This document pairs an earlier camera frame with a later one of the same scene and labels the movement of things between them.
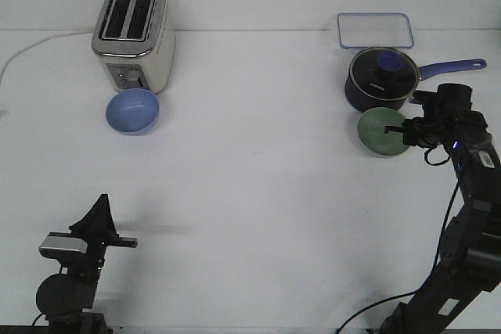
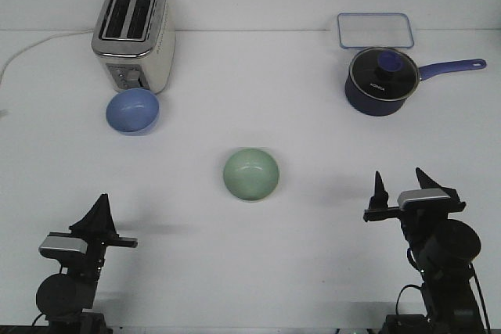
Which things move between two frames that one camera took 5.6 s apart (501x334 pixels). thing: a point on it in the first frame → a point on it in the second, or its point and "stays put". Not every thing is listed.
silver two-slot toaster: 134,34 stays put
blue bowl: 132,111 stays put
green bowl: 371,131 → 250,174
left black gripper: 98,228 stays put
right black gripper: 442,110 → 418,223
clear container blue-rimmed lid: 357,30 stays put
